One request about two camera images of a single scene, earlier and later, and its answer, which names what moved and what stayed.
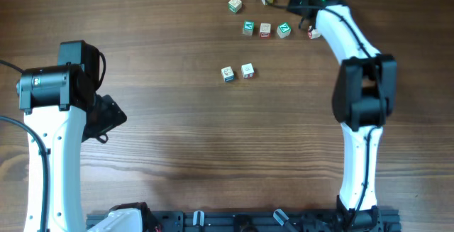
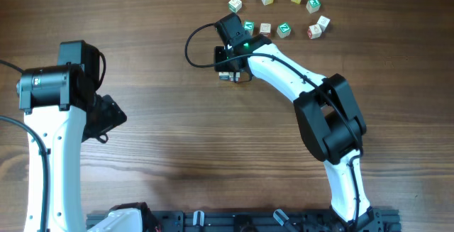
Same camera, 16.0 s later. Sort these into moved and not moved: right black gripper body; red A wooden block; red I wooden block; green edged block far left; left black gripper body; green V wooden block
Moved: right black gripper body; red I wooden block
Not moved: green V wooden block; left black gripper body; red A wooden block; green edged block far left
